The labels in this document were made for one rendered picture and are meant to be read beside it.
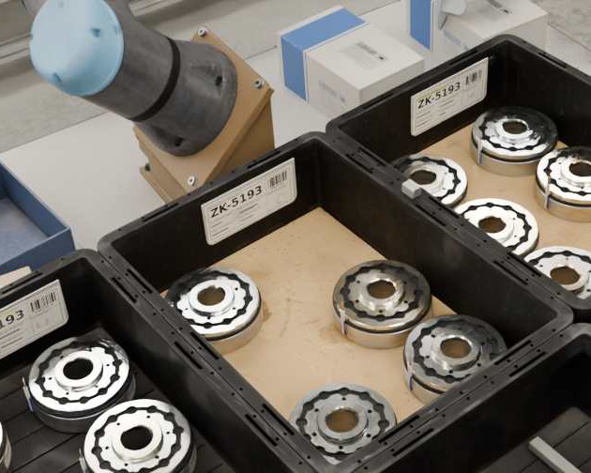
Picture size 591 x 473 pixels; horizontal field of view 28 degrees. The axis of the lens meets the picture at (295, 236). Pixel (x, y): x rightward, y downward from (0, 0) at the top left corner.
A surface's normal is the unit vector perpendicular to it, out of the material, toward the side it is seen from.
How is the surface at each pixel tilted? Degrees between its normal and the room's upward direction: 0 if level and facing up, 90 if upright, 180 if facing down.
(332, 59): 0
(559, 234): 0
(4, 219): 0
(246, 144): 90
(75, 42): 46
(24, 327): 90
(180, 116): 83
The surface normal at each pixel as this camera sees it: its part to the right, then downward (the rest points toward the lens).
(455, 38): -0.86, 0.37
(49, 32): -0.58, -0.18
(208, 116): 0.33, 0.39
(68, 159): -0.07, -0.75
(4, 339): 0.61, 0.50
